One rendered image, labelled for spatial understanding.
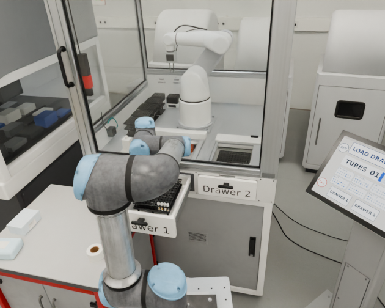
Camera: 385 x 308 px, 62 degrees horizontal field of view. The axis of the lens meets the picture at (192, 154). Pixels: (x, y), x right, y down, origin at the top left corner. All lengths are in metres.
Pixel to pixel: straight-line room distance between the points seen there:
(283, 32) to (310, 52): 3.24
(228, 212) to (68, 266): 0.82
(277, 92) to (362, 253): 0.79
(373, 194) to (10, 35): 1.80
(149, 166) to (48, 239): 1.00
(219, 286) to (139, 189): 0.70
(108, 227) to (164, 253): 1.26
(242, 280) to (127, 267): 1.22
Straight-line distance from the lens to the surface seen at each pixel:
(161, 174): 0.77
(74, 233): 1.66
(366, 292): 1.75
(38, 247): 1.67
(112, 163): 0.78
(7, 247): 1.67
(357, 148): 1.47
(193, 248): 1.99
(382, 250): 1.56
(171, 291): 1.02
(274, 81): 1.35
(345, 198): 1.43
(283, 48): 1.32
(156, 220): 1.40
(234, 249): 1.93
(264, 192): 1.61
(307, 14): 4.46
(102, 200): 0.80
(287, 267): 2.45
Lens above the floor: 1.84
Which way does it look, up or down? 31 degrees down
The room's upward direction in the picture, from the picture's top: 3 degrees counter-clockwise
